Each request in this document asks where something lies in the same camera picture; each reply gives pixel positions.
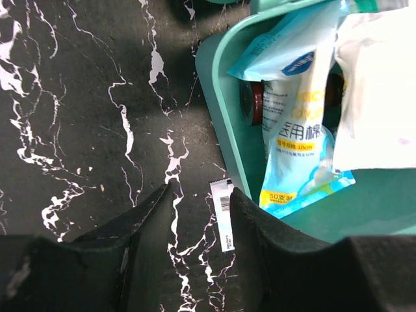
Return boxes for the green medicine kit box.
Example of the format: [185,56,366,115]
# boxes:
[196,1,415,242]

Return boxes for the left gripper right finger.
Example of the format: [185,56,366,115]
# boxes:
[230,188,415,311]

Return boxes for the brown bottle orange cap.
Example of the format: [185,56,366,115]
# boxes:
[240,81,264,126]

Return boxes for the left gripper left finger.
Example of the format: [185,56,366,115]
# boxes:
[1,184,173,311]

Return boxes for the white green medicine bottle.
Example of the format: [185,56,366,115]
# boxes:
[348,0,409,14]

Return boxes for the blue cotton swab bag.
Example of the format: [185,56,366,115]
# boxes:
[229,1,355,218]

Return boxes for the white gauze packet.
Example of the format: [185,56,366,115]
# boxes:
[333,6,415,171]

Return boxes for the white blue bandage box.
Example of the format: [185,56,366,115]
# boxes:
[209,178,235,252]

